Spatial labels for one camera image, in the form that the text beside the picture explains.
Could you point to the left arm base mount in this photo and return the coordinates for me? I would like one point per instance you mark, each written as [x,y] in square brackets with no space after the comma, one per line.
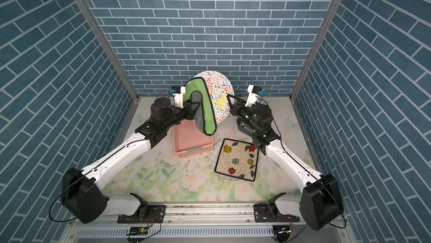
[144,213]

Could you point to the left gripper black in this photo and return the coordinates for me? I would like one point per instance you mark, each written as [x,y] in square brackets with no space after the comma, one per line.
[187,109]

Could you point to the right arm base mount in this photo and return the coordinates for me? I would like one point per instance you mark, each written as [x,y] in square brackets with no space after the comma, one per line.
[268,212]

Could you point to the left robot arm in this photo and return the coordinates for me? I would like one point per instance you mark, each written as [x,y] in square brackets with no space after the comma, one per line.
[82,189]

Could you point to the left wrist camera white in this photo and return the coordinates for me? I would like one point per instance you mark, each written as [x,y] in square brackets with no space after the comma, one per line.
[178,95]

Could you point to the small green circuit board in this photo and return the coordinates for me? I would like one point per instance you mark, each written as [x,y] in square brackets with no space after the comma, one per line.
[138,231]

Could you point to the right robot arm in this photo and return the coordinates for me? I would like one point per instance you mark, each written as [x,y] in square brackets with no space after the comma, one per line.
[320,202]

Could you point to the square floral plate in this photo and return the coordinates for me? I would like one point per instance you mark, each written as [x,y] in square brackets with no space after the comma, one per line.
[237,159]

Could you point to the aluminium rail frame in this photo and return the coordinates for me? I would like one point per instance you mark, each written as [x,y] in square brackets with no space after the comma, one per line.
[207,223]

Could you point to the round colourful speckled plate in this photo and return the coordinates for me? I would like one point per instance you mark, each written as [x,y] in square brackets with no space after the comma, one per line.
[219,87]

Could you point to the blue checkered round plate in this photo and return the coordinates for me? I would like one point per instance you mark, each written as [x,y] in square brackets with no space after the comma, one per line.
[213,157]

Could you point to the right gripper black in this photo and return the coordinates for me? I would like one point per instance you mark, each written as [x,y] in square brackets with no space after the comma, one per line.
[240,108]

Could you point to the dark green plastic bin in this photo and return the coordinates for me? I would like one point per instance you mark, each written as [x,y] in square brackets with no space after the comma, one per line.
[243,128]

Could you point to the pink perforated plastic basket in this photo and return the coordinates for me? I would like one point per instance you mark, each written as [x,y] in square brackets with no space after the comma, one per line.
[189,140]

